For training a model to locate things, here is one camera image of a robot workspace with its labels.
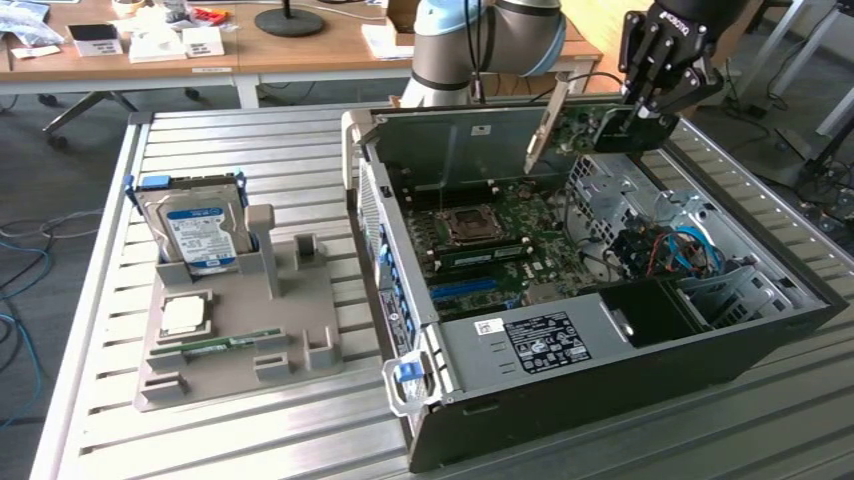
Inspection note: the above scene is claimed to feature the Nvidia graphics card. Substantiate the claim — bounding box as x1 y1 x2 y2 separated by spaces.
525 71 674 175

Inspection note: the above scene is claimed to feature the plain white box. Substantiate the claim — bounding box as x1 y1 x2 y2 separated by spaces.
181 25 226 59

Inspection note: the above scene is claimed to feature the wooden office desk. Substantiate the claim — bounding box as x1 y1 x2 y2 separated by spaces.
0 0 602 109

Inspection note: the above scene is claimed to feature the red orange small item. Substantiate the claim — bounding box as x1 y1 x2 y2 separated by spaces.
191 6 234 26

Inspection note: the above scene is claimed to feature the black open PC case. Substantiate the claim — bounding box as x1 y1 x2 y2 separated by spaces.
339 97 850 474

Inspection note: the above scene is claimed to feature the grey plastic parts rack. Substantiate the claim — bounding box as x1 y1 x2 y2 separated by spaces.
133 202 346 412

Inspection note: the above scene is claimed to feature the grey floor cable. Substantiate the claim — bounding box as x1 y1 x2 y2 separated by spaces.
0 208 106 241

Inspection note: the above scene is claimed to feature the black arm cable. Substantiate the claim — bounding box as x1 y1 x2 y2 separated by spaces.
465 0 487 105

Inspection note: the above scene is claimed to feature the white paper label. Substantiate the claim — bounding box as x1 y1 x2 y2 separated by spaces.
8 44 63 61

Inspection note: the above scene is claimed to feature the silver perforated disk bay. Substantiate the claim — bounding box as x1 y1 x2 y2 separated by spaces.
565 149 680 261

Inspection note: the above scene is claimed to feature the black chair base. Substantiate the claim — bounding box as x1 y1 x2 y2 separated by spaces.
40 89 142 150

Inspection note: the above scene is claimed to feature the clear plastic bag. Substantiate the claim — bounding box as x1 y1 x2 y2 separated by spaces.
0 0 54 47

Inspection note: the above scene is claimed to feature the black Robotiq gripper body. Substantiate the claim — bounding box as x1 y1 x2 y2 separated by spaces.
645 0 746 102

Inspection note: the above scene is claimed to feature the hard disk with blue caddy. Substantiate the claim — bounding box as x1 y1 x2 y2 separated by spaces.
123 169 259 275

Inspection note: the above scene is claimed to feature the blue expansion slot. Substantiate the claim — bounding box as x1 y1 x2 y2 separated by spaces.
426 278 501 302

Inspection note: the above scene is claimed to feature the silver slotted disk bay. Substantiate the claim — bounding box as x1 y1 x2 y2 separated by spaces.
677 264 802 331

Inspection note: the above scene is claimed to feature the black round lamp base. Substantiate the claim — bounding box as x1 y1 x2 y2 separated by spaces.
254 0 329 38

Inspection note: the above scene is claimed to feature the white box with black top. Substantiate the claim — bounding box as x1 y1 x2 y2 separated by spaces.
68 23 126 58

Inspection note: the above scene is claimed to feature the silver CPU chip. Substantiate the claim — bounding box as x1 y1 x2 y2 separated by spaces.
159 295 207 335

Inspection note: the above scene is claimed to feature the grey case handle blue latch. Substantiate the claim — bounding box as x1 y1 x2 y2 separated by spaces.
381 349 443 417

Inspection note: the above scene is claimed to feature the blue floor cable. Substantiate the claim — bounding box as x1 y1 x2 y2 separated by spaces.
0 239 52 431

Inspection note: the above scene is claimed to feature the green motherboard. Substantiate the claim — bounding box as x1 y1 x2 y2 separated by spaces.
399 179 602 321

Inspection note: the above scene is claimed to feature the blue data wire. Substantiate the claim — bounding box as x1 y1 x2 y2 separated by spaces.
669 225 728 275

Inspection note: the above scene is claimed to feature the metal CPU socket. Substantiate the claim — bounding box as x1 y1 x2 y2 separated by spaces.
441 203 501 247

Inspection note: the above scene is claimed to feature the white paper stack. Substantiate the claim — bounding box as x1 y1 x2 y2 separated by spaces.
361 23 417 61

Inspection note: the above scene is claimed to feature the flat white box with cup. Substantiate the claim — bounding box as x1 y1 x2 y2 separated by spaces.
127 25 190 65

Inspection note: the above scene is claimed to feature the red orange wire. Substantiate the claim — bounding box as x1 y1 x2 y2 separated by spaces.
650 232 677 275

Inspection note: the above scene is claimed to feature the installed green RAM stick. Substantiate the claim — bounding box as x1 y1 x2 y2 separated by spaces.
434 242 533 272

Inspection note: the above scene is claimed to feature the grey power supply unit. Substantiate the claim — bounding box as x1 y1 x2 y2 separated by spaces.
426 293 634 401

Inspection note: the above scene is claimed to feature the black table cable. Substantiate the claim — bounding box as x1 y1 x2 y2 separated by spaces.
570 72 628 90

